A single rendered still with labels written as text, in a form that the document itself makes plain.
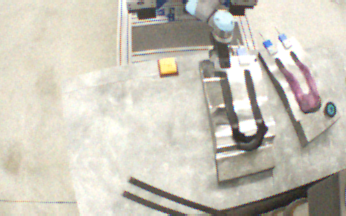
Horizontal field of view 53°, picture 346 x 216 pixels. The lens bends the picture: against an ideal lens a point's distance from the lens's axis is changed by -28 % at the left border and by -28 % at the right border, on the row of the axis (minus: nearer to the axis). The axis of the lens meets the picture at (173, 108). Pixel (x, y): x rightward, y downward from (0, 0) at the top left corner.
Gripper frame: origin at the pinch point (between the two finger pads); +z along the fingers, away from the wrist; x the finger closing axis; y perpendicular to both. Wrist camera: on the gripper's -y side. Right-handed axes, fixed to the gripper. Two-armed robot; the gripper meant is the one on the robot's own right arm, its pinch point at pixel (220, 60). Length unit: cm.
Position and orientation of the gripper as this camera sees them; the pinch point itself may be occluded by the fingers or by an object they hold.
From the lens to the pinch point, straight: 186.5
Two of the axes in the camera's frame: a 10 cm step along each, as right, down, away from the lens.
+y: -1.5, -9.4, 3.2
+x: -9.9, 1.5, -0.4
